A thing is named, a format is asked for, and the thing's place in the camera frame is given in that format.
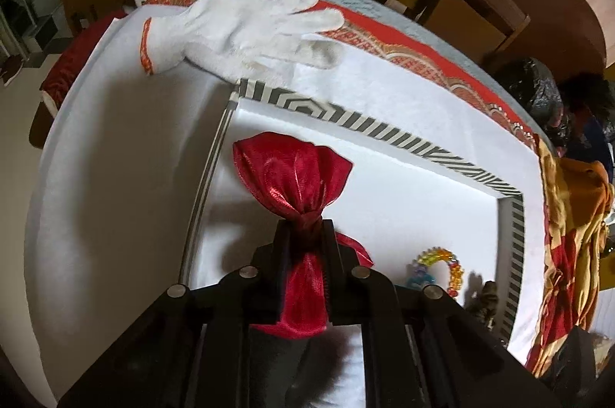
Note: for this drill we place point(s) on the brown wooden chair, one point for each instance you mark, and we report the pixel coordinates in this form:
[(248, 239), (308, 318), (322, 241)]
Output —
[(480, 4)]

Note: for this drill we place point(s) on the yellow red fleece blanket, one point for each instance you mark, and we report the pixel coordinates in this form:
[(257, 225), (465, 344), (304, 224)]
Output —
[(571, 215)]

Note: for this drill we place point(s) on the red cushion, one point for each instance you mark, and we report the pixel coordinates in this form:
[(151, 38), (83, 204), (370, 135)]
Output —
[(67, 66)]

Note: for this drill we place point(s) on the red satin bow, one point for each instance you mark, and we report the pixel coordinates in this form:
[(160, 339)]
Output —
[(288, 177)]

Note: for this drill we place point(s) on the black plastic bag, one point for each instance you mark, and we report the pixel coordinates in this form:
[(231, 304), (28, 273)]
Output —
[(533, 95)]

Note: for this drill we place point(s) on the red patterned cloth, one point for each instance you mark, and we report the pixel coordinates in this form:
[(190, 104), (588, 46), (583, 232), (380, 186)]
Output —
[(408, 57)]

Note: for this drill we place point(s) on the striped grey white box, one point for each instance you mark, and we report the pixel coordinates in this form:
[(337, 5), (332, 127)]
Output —
[(384, 196)]

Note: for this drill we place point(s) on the small dark figurine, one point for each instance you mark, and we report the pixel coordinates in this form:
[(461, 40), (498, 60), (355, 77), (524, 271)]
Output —
[(486, 302)]

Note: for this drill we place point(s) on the round dark wooden tabletop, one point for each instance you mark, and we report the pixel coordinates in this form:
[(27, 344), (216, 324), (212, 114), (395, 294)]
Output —
[(557, 14)]

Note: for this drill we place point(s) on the white knit glove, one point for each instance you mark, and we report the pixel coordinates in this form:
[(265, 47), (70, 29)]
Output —
[(230, 28)]

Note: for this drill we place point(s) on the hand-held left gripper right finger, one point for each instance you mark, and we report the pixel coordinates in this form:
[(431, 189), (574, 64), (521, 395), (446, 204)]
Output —
[(329, 254)]

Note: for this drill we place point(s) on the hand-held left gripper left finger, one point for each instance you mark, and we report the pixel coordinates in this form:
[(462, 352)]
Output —
[(283, 247)]

